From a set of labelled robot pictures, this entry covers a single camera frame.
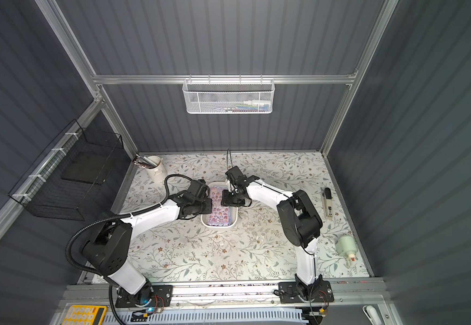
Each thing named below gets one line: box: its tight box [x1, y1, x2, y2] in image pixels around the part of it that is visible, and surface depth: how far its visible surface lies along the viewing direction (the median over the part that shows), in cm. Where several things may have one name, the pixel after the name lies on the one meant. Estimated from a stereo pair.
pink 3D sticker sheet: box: [207, 185, 231, 227], surface depth 91 cm
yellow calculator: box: [60, 304, 108, 325], surface depth 71 cm
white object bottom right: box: [366, 304, 383, 325], surface depth 69 cm
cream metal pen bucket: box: [144, 155, 168, 183], surface depth 104 cm
